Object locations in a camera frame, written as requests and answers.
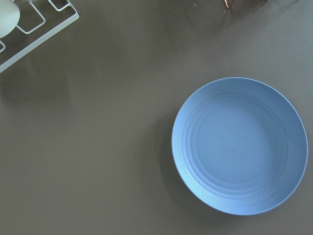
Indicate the blue round plate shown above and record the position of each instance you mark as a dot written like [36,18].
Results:
[239,146]

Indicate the white wire cup rack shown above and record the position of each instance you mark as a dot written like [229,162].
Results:
[26,24]

